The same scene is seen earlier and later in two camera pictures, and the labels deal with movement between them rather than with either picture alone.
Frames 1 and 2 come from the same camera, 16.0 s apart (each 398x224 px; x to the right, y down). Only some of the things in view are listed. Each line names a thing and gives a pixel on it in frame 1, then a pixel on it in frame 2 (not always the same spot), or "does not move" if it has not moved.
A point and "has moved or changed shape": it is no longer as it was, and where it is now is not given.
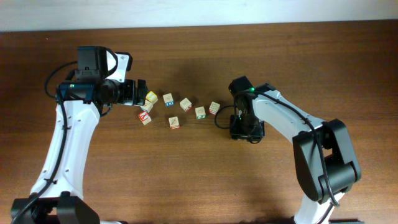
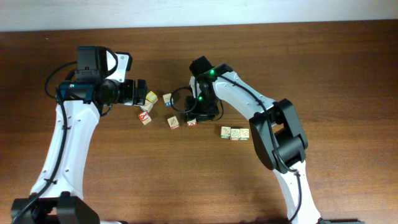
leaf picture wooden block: (174, 122) does not move
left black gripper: (130, 98) does not move
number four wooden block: (185, 104) has moved or changed shape
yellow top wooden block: (152, 97) does not move
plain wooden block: (147, 106) does not move
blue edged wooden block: (168, 99) does not move
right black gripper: (236, 134) to (200, 115)
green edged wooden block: (200, 112) has moved or changed shape
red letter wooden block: (145, 117) does not move
